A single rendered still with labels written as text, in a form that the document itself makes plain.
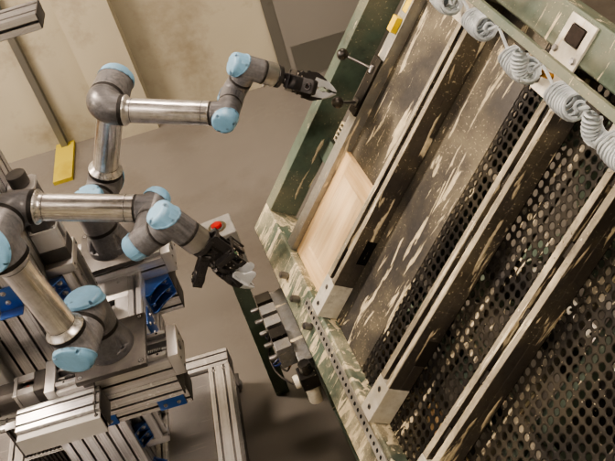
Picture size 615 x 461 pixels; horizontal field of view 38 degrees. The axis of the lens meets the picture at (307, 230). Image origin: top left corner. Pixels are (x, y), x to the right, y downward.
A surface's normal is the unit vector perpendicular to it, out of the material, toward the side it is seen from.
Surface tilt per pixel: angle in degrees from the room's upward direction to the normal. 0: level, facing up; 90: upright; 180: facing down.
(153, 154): 0
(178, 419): 0
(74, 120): 90
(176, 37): 90
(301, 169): 90
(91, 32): 90
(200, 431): 0
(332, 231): 51
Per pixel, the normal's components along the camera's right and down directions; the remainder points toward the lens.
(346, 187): -0.87, -0.18
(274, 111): -0.23, -0.74
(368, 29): 0.30, 0.56
